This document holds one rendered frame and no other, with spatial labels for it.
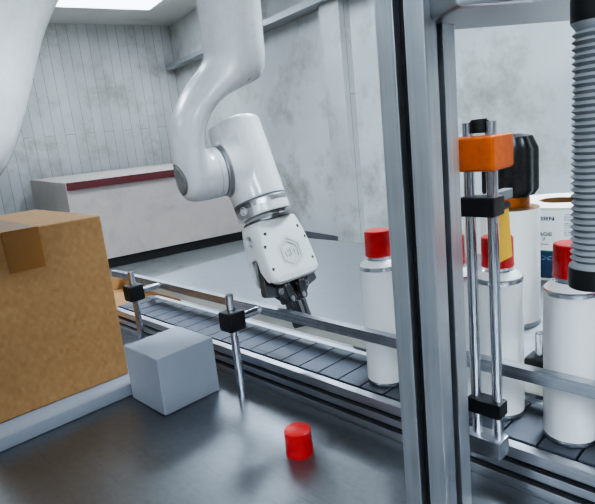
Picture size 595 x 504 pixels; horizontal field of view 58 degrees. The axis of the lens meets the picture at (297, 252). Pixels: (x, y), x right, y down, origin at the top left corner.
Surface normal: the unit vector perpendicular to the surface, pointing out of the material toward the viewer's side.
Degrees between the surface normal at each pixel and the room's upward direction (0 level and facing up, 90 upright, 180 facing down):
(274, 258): 69
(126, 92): 90
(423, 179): 90
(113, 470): 0
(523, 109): 90
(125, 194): 90
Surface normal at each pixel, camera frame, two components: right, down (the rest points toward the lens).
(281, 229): 0.59, -0.30
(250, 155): 0.29, -0.15
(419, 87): -0.71, 0.22
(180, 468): -0.10, -0.97
